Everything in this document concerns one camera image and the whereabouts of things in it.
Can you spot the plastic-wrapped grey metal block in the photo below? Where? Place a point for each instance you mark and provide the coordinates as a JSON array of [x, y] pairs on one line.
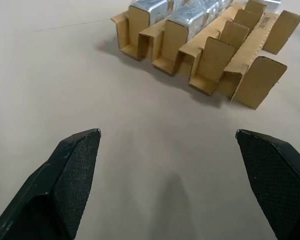
[[197, 15], [153, 10]]

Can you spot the cardboard divider tray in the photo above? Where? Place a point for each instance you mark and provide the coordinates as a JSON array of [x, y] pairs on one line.
[[207, 57]]

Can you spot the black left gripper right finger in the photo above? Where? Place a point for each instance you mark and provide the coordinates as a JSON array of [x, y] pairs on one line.
[[277, 180]]

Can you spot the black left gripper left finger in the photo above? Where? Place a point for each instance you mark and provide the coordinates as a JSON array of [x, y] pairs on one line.
[[52, 185]]

